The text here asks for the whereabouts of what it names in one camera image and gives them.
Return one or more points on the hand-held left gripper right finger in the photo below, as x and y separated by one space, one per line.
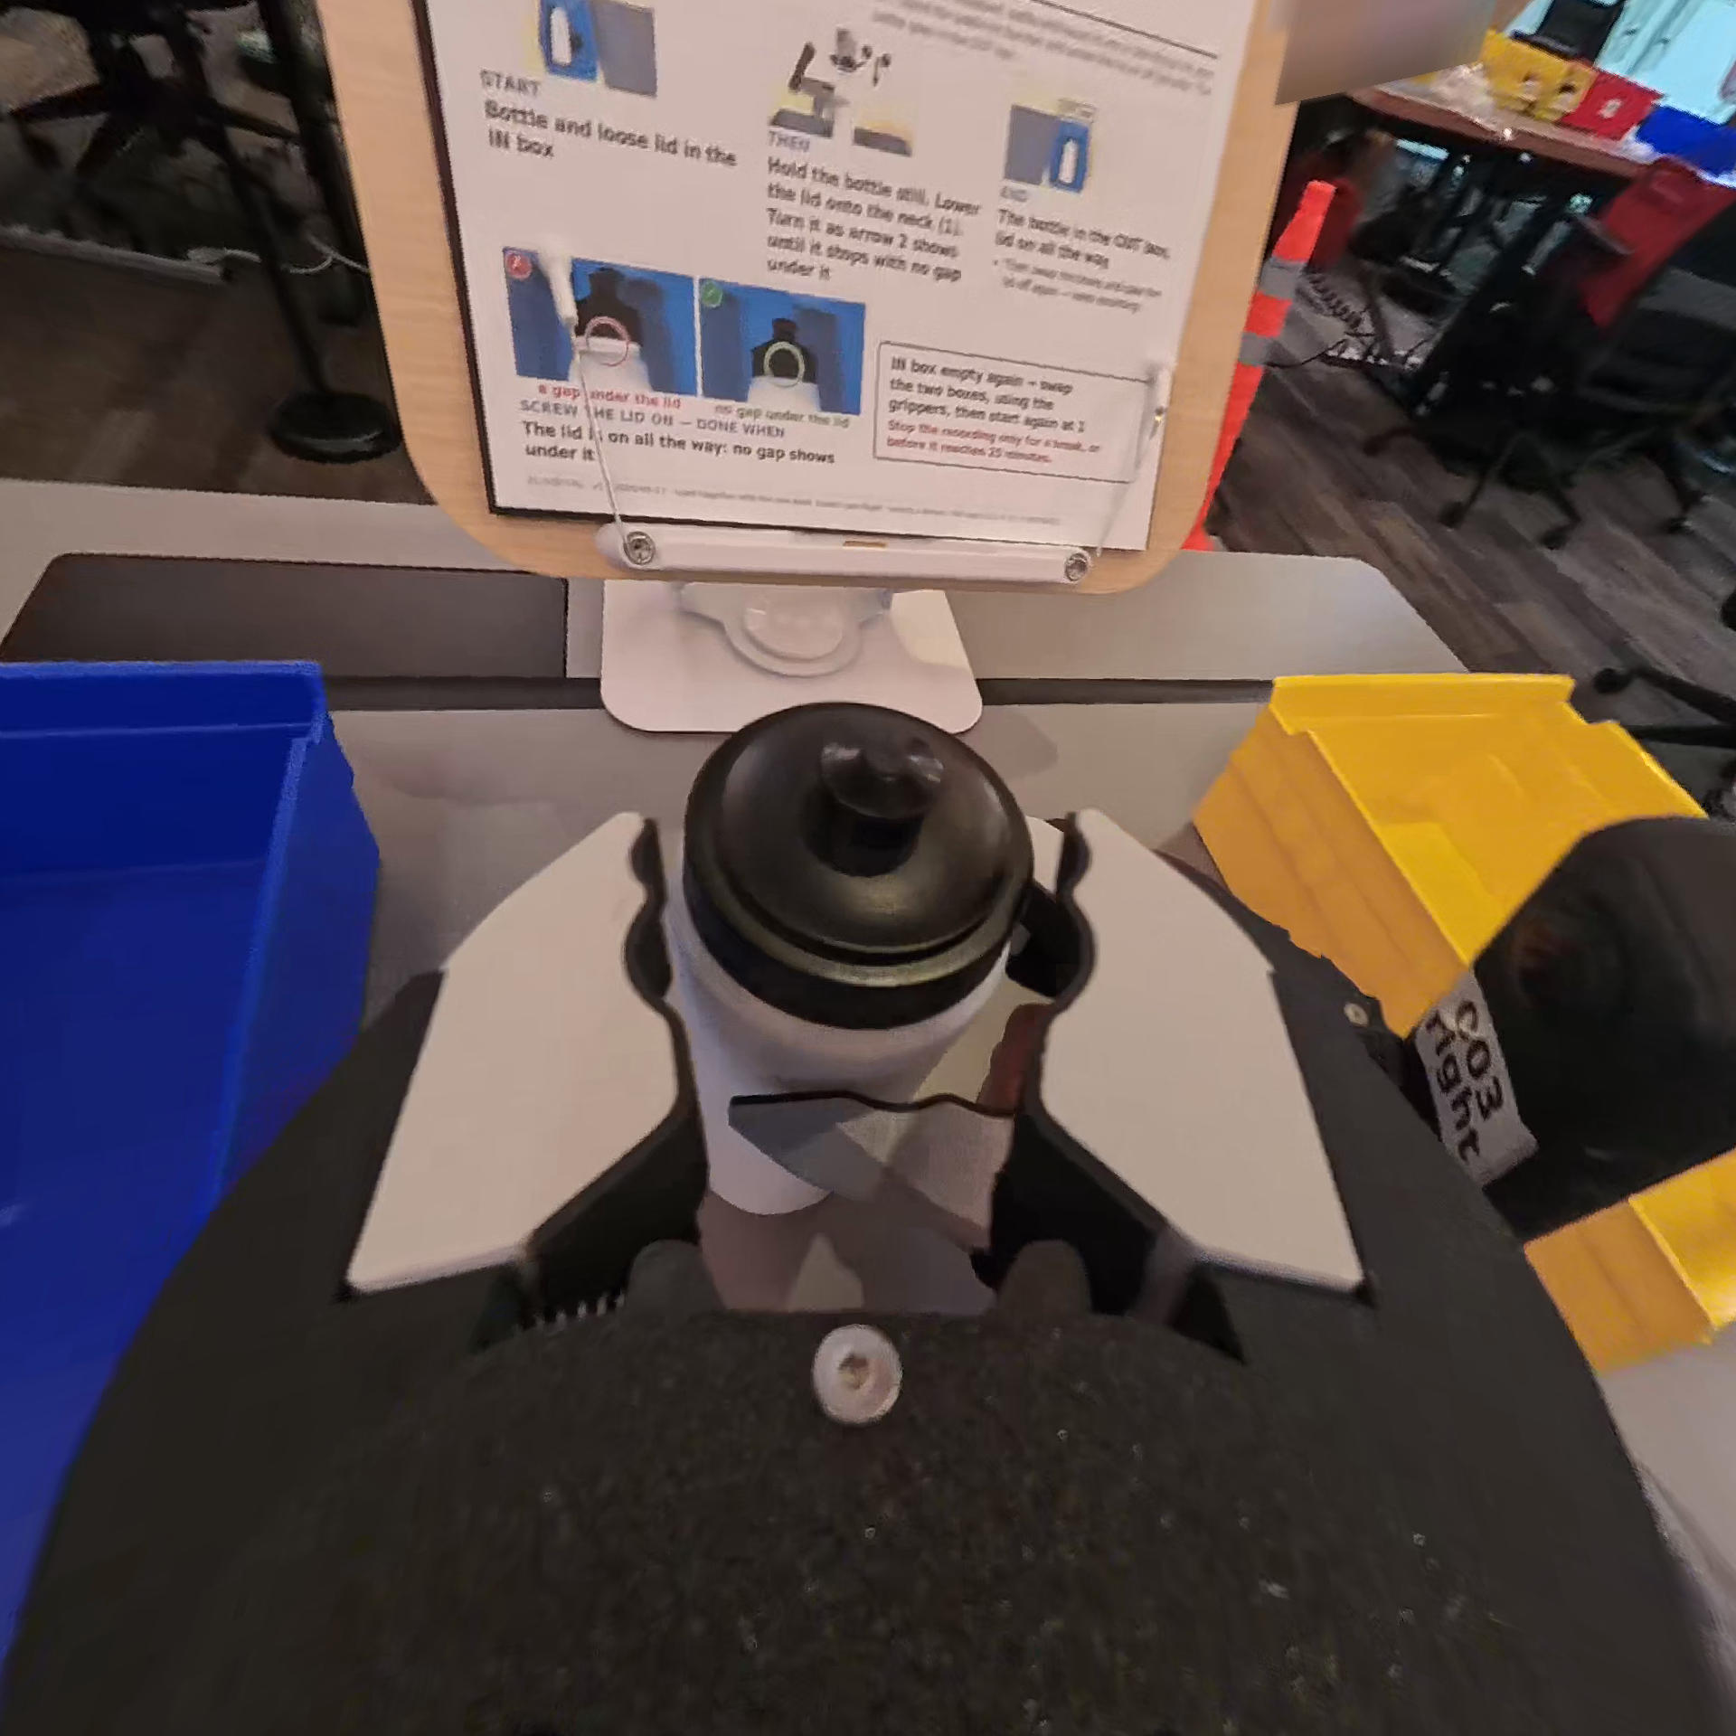
1193 1085

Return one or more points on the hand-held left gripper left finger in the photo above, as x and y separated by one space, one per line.
529 1085

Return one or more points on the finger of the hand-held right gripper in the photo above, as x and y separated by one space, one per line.
936 1154
1041 848

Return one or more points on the white plastic bottle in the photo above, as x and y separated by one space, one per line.
759 1058

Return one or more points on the black bottle lid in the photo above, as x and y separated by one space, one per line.
773 896

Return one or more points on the yellow plastic bin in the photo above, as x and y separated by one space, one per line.
1424 800

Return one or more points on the blue plastic bin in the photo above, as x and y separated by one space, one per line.
163 948

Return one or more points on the orange traffic cone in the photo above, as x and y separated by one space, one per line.
1267 313

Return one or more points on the black pole stand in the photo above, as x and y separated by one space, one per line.
333 428

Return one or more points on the instruction board on stand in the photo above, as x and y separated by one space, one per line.
841 80

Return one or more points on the red office chair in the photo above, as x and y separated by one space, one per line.
1669 229

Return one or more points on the wooden instruction board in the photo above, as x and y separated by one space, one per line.
380 272

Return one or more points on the wooden table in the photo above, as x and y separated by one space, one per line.
1465 128

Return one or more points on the small blue bin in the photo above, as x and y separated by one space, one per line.
1695 134

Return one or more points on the small yellow bin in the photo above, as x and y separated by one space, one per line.
1532 74

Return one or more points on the small red bin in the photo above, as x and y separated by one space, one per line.
1614 102

